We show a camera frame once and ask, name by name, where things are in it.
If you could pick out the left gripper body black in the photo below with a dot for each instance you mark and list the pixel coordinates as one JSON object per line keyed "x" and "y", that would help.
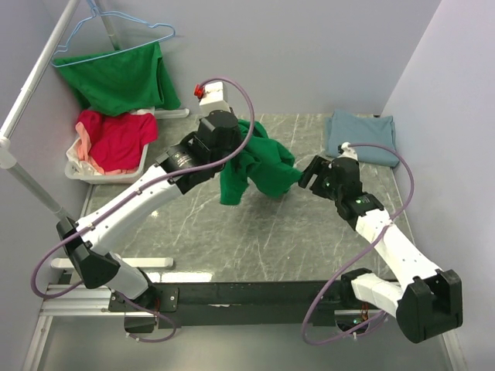
{"x": 236, "y": 145}

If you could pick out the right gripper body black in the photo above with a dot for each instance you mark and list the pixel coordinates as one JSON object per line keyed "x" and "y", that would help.
{"x": 338, "y": 191}

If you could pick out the green t-shirt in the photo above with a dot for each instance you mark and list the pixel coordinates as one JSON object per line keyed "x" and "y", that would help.
{"x": 263, "y": 161}
{"x": 115, "y": 83}

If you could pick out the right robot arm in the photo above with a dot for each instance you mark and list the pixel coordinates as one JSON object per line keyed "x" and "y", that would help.
{"x": 425, "y": 300}

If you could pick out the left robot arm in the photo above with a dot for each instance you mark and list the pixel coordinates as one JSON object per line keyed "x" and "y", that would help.
{"x": 92, "y": 239}

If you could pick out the folded blue-grey t-shirt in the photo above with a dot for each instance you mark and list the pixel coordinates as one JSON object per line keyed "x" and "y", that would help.
{"x": 346, "y": 127}

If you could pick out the red t-shirt in basket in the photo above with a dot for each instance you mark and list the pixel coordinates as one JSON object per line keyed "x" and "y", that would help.
{"x": 117, "y": 143}

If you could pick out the green t-shirt on hanger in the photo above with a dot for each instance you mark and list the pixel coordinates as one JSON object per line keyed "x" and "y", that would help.
{"x": 115, "y": 83}

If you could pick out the black base beam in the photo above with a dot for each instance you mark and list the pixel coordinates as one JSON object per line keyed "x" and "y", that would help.
{"x": 246, "y": 303}

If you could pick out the pink garment in basket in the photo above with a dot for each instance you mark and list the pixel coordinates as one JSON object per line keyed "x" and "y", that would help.
{"x": 84, "y": 148}

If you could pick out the white laundry basket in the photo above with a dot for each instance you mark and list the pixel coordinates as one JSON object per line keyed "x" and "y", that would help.
{"x": 78, "y": 170}

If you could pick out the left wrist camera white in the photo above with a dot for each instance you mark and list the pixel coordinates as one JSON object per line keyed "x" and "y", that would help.
{"x": 211, "y": 97}

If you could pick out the blue wire hanger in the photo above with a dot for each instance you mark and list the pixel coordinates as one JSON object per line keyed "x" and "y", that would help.
{"x": 96, "y": 12}

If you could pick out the white clothes rack frame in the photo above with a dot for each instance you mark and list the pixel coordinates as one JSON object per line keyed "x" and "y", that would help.
{"x": 8, "y": 160}

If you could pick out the aluminium rail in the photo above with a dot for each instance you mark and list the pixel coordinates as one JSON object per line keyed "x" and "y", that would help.
{"x": 80, "y": 302}

